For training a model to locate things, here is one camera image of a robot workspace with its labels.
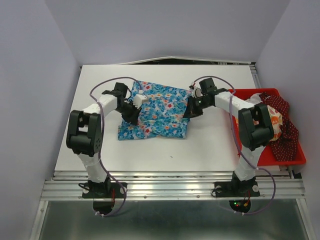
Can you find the orange floral cream skirt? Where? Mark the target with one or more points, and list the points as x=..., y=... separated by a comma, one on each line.
x=275, y=116

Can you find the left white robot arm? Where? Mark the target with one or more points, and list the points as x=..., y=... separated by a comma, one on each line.
x=85, y=134

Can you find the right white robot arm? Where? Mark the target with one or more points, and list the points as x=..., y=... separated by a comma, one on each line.
x=251, y=128

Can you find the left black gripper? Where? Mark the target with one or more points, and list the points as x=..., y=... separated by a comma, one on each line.
x=133, y=118

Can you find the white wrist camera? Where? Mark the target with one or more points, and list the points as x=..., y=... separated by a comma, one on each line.
x=196, y=92
x=139, y=99

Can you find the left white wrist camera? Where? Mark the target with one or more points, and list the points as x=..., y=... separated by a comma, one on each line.
x=139, y=99

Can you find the aluminium frame rail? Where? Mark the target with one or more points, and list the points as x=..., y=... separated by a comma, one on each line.
x=163, y=185

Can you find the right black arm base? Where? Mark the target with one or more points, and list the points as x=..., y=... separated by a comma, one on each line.
x=227, y=189

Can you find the red polka dot skirt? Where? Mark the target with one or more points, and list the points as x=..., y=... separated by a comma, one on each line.
x=285, y=148

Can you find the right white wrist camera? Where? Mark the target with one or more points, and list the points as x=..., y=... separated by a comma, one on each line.
x=196, y=92

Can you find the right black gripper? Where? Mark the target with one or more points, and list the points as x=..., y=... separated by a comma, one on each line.
x=191, y=111

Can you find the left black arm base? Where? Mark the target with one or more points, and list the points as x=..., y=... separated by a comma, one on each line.
x=117, y=190

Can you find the blue floral skirt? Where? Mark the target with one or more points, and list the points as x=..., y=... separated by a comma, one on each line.
x=160, y=116

